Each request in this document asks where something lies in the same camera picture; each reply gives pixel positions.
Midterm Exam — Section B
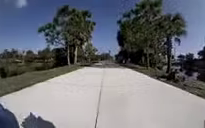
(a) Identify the pale concrete path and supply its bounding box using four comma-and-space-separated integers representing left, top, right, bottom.
0, 65, 205, 128

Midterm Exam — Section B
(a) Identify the group of tall trees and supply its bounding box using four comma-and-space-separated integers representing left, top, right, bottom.
115, 0, 188, 75
37, 4, 99, 66

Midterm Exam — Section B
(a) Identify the grass verge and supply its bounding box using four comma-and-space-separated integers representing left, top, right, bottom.
0, 63, 83, 99
123, 63, 205, 102

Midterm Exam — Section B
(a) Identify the row of bushes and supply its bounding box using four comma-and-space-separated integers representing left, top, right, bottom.
0, 47, 69, 80

